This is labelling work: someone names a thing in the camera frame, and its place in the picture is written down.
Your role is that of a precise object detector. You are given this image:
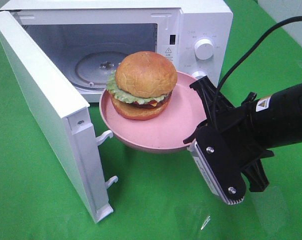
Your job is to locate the white warning label sticker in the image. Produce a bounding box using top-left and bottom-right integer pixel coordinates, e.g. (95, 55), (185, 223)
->
(162, 45), (174, 62)

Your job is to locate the white microwave oven body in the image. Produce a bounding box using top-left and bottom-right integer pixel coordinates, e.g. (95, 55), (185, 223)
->
(0, 0), (233, 103)

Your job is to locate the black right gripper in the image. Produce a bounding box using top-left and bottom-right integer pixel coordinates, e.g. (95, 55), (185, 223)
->
(183, 76), (274, 205)

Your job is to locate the glass microwave turntable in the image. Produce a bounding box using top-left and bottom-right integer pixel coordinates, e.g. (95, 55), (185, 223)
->
(74, 51), (127, 90)

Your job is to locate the burger with lettuce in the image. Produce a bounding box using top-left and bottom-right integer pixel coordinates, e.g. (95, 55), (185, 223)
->
(106, 51), (178, 121)

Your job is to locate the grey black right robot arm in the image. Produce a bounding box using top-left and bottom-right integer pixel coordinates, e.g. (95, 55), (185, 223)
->
(184, 77), (302, 205)

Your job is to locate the white upper power knob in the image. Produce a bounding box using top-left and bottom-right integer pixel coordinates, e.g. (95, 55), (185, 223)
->
(194, 37), (214, 60)

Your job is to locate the white lower timer knob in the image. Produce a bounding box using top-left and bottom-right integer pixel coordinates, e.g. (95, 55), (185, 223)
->
(191, 71), (207, 80)

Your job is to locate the pink round plate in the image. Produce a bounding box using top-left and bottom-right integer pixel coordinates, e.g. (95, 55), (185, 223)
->
(99, 72), (206, 153)

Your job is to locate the clear tape patch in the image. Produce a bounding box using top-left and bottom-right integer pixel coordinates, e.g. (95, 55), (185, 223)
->
(200, 215), (211, 231)

